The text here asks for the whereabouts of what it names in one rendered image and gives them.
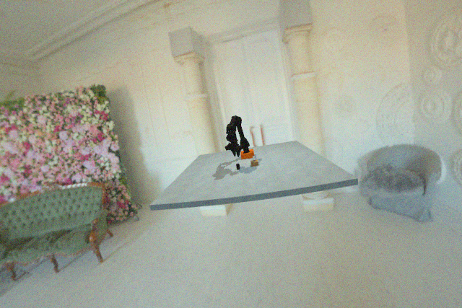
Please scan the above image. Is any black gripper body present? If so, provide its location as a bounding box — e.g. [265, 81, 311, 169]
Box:
[230, 139, 244, 150]

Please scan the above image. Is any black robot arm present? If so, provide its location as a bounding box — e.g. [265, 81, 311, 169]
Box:
[225, 115, 250, 153]

